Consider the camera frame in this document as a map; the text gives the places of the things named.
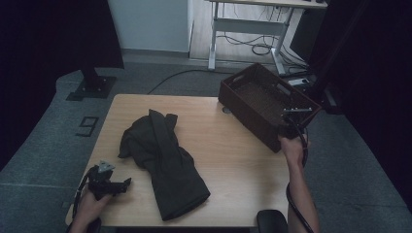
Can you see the dark cloth garment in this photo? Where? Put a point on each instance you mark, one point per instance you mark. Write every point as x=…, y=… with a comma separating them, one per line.
x=168, y=168

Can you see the person's left hand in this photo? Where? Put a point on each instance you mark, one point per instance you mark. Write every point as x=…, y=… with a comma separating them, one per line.
x=90, y=208

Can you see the black curtain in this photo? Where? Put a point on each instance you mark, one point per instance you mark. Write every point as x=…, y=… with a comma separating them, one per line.
x=372, y=81
x=48, y=48

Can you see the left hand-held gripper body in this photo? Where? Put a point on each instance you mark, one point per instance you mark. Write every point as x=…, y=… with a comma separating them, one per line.
x=100, y=183

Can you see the person's right hand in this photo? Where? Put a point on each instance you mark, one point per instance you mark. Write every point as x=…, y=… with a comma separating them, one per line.
x=293, y=150

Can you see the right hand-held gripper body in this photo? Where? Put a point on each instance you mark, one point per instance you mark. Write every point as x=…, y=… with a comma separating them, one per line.
x=293, y=129

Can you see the black computer tower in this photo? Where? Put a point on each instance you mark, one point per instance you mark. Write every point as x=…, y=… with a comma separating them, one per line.
x=306, y=35

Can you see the round black table grommet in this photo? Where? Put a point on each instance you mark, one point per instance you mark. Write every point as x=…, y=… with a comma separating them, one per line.
x=226, y=110

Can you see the white power strip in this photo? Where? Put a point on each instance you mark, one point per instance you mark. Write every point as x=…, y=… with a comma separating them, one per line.
x=299, y=82

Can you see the white desk frame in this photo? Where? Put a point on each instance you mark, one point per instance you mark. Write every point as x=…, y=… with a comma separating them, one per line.
x=249, y=26

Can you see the black metal stand base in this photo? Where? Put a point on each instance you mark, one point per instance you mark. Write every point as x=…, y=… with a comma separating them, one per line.
x=94, y=86
x=327, y=100

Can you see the brown woven basket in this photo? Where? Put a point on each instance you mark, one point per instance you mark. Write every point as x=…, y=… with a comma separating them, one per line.
x=252, y=119

